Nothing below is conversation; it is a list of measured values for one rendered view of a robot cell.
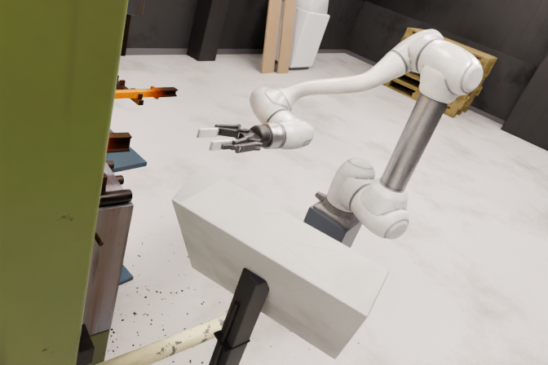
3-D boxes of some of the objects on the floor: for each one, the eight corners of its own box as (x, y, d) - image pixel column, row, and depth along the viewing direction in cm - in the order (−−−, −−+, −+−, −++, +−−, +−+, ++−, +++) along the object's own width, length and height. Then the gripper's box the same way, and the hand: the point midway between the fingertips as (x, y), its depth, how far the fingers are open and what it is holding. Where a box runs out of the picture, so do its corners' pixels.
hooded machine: (289, 71, 623) (318, -16, 568) (262, 57, 647) (287, -29, 592) (311, 70, 672) (340, -11, 617) (285, 57, 696) (311, -22, 642)
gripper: (278, 160, 136) (218, 168, 121) (245, 131, 148) (186, 134, 133) (285, 141, 133) (223, 145, 118) (250, 112, 145) (191, 112, 130)
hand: (212, 138), depth 127 cm, fingers open, 7 cm apart
